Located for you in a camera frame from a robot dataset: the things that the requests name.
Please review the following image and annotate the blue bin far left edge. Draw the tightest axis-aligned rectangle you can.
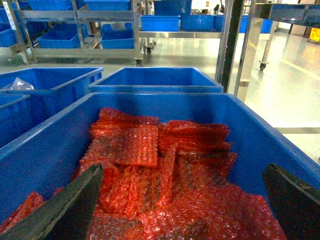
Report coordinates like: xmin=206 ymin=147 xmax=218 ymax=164
xmin=0 ymin=94 xmax=34 ymax=148

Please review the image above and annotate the blue plastic bin with red wrap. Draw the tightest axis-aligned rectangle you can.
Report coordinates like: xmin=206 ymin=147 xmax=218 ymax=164
xmin=0 ymin=93 xmax=320 ymax=240

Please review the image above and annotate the wheeled steel shelf cart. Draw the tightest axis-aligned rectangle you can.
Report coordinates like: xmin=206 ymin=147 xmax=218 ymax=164
xmin=1 ymin=0 xmax=152 ymax=67

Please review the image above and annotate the stainless steel table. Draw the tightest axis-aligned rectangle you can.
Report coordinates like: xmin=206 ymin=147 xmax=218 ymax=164
xmin=233 ymin=0 xmax=320 ymax=102

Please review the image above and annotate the red bubble wrap pile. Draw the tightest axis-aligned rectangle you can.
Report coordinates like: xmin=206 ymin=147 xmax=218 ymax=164
xmin=0 ymin=107 xmax=285 ymax=240

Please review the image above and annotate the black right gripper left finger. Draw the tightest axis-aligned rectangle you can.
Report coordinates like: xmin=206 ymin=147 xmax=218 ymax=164
xmin=0 ymin=164 xmax=103 ymax=240

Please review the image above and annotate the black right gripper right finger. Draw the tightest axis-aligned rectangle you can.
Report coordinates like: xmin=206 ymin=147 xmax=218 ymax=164
xmin=262 ymin=163 xmax=320 ymax=240

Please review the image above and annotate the blue bin with plastic bag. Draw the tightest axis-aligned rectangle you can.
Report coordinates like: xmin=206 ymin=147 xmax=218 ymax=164
xmin=0 ymin=67 xmax=104 ymax=125

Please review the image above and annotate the empty blue bin centre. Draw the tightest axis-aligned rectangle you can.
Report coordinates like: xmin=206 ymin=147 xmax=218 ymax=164
xmin=88 ymin=67 xmax=224 ymax=93

